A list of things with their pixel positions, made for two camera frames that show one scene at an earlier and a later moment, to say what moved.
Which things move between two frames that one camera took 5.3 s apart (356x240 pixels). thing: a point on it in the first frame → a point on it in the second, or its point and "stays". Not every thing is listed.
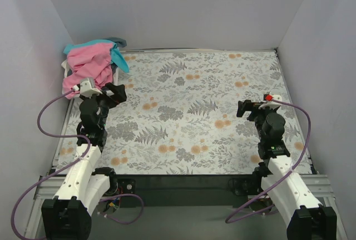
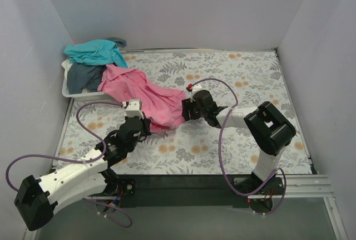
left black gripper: [112, 97] → [145, 128]
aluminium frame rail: [44, 186] stays
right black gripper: [249, 109] → [188, 109]
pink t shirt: [92, 62] → [161, 108]
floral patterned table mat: [179, 115] stays
